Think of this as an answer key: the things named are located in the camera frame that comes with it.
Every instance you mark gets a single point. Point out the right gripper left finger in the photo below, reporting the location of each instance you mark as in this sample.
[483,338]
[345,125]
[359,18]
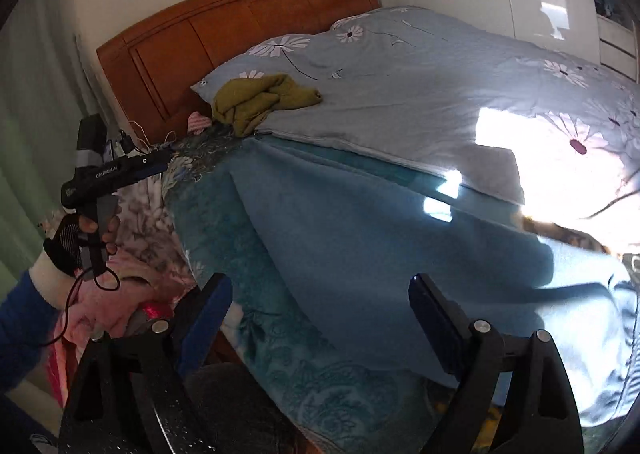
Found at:
[128,394]

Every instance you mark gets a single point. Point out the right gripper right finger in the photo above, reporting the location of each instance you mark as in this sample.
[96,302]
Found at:
[540,414]

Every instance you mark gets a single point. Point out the light blue fleece garment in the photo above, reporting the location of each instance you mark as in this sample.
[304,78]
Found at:
[344,245]

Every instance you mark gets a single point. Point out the left forearm blue sleeve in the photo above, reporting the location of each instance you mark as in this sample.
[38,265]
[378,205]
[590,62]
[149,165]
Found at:
[27,317]

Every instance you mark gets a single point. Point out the left hand in glove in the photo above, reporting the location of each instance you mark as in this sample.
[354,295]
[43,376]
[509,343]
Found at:
[80,244]

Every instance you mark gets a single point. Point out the pink clothing pile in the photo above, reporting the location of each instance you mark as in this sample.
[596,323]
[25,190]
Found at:
[151,266]

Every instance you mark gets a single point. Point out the orange wooden headboard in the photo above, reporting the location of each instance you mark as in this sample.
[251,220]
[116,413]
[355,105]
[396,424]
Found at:
[152,65]

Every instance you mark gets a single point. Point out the olive knitted sweater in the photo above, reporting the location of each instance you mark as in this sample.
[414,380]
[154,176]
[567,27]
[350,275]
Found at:
[245,103]

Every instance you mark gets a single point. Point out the teal floral plush blanket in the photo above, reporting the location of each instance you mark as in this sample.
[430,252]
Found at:
[336,403]

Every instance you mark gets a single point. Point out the light blue floral duvet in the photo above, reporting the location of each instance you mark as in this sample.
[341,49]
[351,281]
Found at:
[555,134]

